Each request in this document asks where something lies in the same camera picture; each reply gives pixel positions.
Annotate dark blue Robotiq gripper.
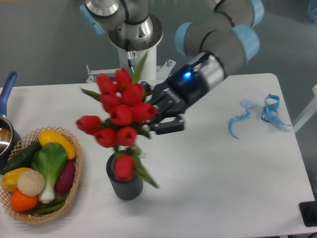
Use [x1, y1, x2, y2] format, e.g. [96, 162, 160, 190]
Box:
[140, 64, 209, 135]

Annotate cream garlic bulb toy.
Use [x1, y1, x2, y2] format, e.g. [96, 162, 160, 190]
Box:
[17, 170, 45, 196]

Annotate yellow bell pepper toy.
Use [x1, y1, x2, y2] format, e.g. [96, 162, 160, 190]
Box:
[1, 168, 31, 192]

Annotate blue handled saucepan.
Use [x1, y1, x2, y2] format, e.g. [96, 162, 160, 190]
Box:
[0, 71, 21, 169]

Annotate yellow squash toy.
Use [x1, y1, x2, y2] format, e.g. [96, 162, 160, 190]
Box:
[38, 129, 77, 160]

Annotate dark green cucumber toy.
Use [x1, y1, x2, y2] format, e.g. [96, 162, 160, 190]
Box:
[0, 141, 42, 175]

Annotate blue ribbon knot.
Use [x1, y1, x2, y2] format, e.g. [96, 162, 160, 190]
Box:
[261, 93, 291, 126]

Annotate blue curled ribbon strip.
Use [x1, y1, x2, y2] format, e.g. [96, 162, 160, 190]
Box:
[227, 99, 254, 139]

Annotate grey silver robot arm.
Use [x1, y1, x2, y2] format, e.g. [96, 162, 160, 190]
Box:
[80, 0, 264, 134]

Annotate green pea pods toy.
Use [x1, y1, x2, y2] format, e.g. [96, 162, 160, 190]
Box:
[35, 196, 67, 215]

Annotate orange fruit toy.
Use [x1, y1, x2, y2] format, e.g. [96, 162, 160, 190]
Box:
[10, 190, 38, 212]

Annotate dark grey ribbed vase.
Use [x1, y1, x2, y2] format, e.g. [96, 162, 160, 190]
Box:
[106, 153, 143, 200]

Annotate white metal base frame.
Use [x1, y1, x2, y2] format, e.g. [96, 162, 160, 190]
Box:
[86, 59, 176, 83]

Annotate red tulip bouquet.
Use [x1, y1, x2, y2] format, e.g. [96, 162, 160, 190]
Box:
[76, 55, 158, 188]

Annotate woven wicker basket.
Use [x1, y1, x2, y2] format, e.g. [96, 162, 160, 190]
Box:
[0, 126, 83, 224]

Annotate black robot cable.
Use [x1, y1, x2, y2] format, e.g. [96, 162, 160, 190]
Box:
[125, 39, 138, 81]

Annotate purple sweet potato toy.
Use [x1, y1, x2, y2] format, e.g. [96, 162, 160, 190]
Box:
[55, 160, 76, 193]

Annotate black device at edge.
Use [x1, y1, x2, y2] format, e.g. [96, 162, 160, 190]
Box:
[299, 201, 317, 227]

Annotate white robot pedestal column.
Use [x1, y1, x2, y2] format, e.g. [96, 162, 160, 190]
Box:
[117, 47, 157, 81]

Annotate green bok choy toy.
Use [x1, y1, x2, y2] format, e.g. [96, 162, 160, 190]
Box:
[31, 142, 67, 204]

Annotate white frame at right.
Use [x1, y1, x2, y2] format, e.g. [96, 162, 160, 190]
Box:
[293, 85, 317, 133]

